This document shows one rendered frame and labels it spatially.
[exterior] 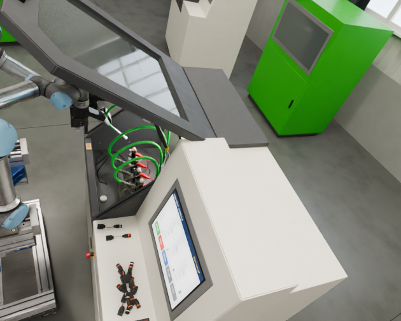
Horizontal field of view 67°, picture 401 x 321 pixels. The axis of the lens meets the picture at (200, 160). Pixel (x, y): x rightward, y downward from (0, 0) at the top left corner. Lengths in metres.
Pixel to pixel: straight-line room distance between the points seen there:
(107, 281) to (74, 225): 1.35
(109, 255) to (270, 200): 0.82
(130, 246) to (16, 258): 1.10
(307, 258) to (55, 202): 2.28
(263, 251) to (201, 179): 0.35
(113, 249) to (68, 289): 1.04
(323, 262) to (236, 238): 0.39
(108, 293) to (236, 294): 0.71
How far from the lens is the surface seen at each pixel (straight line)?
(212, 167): 1.25
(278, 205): 1.36
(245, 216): 1.14
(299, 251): 1.27
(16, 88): 1.41
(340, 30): 3.68
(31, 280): 2.43
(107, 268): 1.57
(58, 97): 1.41
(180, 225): 1.25
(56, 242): 2.78
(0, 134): 1.15
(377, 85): 5.07
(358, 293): 3.41
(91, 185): 1.87
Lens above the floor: 2.42
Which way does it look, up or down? 44 degrees down
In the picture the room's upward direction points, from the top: 20 degrees clockwise
